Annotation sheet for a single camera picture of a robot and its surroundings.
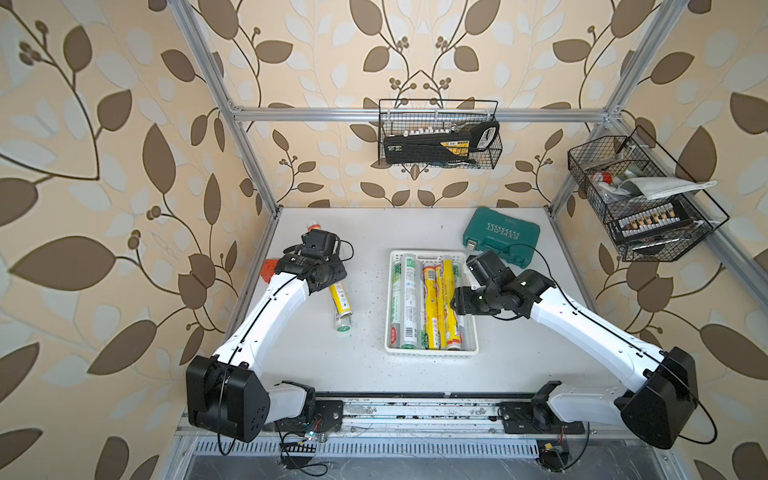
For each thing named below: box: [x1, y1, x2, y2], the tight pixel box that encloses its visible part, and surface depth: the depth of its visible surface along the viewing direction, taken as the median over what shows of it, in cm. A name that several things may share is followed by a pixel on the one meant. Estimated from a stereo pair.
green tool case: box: [463, 206, 541, 269], surface depth 109 cm
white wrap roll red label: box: [390, 260, 401, 349], surface depth 90 cm
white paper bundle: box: [619, 177, 717, 200], surface depth 63 cm
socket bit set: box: [617, 201, 693, 240], surface depth 68 cm
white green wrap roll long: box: [400, 253, 419, 349], surface depth 87 cm
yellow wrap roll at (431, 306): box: [423, 266, 439, 349], surface depth 93 cm
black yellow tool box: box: [383, 121, 500, 164], surface depth 84 cm
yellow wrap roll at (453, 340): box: [443, 257, 461, 351], surface depth 84 cm
